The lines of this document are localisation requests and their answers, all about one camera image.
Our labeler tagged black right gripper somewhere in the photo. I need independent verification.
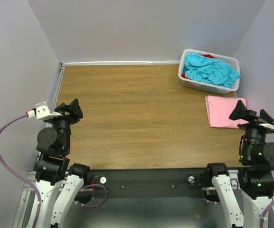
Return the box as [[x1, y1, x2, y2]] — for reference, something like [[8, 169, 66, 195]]
[[229, 98, 274, 161]]

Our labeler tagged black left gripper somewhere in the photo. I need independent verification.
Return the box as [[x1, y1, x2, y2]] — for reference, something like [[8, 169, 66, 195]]
[[48, 97, 84, 153]]

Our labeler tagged pink t shirt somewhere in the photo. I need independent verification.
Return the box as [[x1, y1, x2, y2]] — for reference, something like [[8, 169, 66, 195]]
[[205, 95, 247, 129]]

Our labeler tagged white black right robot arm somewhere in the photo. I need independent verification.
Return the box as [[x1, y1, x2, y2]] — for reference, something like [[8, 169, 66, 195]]
[[203, 100, 274, 228]]

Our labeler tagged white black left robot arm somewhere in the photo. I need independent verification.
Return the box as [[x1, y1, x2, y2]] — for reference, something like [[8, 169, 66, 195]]
[[27, 98, 90, 228]]

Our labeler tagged turquoise t shirt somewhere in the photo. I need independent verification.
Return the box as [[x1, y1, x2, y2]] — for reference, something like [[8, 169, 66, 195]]
[[184, 53, 241, 88]]

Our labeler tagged red t shirt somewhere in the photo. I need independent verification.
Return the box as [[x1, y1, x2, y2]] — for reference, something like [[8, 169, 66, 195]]
[[181, 54, 215, 79]]

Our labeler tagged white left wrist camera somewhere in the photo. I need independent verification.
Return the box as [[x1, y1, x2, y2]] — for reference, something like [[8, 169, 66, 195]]
[[26, 101, 62, 121]]

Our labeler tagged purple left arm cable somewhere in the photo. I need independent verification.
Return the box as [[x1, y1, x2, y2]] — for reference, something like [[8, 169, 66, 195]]
[[0, 113, 109, 228]]

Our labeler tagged aluminium front frame rail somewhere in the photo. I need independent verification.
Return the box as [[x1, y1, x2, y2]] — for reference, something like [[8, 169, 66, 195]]
[[12, 183, 35, 228]]

